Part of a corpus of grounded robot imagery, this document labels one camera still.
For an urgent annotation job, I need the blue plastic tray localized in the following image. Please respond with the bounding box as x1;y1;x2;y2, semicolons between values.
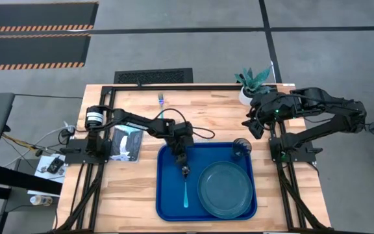
155;142;258;222

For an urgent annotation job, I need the fork with blue handle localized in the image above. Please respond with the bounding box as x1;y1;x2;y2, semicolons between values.
158;92;166;120

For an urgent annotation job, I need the white paper sheet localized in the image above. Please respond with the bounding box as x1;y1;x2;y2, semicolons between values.
33;154;67;185

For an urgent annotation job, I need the black handheld device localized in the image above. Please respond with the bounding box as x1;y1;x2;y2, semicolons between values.
46;157;65;174

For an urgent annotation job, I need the black hazard-striped floor mat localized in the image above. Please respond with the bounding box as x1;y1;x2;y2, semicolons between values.
0;1;99;33
0;33;92;72

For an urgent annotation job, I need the black low shelf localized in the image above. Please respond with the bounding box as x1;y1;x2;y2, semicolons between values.
0;164;63;196

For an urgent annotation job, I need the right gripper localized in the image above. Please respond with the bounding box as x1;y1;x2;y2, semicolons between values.
241;92;281;140

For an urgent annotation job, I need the plant in white pot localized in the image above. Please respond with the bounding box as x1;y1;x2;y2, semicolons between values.
234;66;274;107

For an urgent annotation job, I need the teal round plate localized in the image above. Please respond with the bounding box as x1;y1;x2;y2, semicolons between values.
197;161;254;220

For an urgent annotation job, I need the clear water bottle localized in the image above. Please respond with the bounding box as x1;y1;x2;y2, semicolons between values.
29;194;53;207

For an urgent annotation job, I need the spoon with blue handle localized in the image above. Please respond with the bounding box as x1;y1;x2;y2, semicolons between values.
182;166;190;209

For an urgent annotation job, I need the black perforated floor grate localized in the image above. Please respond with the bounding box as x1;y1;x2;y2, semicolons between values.
114;68;194;85

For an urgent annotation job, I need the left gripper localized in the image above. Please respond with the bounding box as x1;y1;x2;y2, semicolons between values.
173;142;190;179

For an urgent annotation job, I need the black aluminium table frame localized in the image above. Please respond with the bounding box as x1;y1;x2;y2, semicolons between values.
55;84;331;233

